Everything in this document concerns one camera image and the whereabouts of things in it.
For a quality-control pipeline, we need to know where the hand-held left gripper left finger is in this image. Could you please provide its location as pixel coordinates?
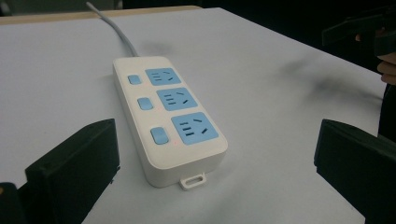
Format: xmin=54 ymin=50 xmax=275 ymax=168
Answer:
xmin=24 ymin=118 xmax=120 ymax=224

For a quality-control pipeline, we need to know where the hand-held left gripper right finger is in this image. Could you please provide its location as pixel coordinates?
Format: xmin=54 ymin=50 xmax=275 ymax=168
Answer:
xmin=313 ymin=119 xmax=396 ymax=224

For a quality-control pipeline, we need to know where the white and blue power strip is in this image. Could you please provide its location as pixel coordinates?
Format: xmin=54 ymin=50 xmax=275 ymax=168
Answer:
xmin=112 ymin=55 xmax=229 ymax=191

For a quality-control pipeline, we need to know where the grey power strip cable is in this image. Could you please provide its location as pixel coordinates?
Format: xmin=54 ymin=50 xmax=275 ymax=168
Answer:
xmin=85 ymin=1 xmax=140 ymax=58

